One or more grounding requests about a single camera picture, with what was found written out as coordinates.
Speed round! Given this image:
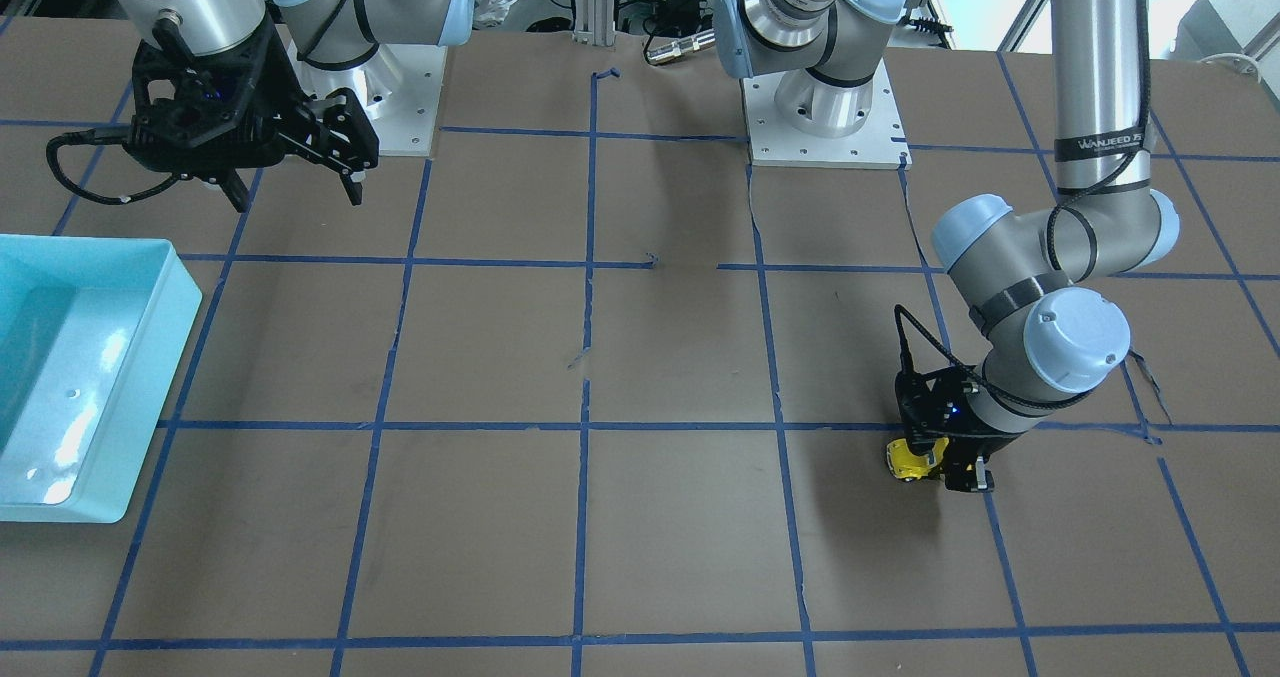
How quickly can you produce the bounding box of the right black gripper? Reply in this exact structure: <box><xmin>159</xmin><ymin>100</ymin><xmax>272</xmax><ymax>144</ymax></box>
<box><xmin>131</xmin><ymin>18</ymin><xmax>380</xmax><ymax>215</ymax></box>

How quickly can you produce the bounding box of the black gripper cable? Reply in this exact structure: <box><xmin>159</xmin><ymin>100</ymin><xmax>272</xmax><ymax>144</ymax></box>
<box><xmin>45</xmin><ymin>127</ymin><xmax>191</xmax><ymax>206</ymax></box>

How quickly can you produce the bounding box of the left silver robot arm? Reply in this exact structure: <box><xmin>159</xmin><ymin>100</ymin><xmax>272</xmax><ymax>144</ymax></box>
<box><xmin>884</xmin><ymin>0</ymin><xmax>1180</xmax><ymax>493</ymax></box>

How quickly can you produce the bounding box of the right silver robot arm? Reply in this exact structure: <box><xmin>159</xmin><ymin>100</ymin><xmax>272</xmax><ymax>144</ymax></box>
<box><xmin>46</xmin><ymin>0</ymin><xmax>474</xmax><ymax>212</ymax></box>

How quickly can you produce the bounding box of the brown paper table cover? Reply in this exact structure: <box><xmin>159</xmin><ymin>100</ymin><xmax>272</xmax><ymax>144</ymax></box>
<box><xmin>3</xmin><ymin>18</ymin><xmax>1279</xmax><ymax>676</ymax></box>

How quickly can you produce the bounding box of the yellow toy beetle car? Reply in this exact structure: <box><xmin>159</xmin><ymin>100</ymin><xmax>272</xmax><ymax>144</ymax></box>
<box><xmin>884</xmin><ymin>436</ymin><xmax>950</xmax><ymax>484</ymax></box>

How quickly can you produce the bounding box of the light blue plastic bin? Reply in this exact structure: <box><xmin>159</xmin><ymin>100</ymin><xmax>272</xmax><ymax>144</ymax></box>
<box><xmin>1</xmin><ymin>234</ymin><xmax>202</xmax><ymax>523</ymax></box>

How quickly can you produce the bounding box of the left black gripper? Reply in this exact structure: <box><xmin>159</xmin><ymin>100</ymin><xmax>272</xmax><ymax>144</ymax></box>
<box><xmin>895</xmin><ymin>367</ymin><xmax>1016</xmax><ymax>493</ymax></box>

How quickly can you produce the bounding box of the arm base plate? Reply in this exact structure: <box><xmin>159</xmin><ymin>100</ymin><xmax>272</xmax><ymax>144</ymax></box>
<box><xmin>741</xmin><ymin>61</ymin><xmax>913</xmax><ymax>170</ymax></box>
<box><xmin>294</xmin><ymin>45</ymin><xmax>449</xmax><ymax>157</ymax></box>

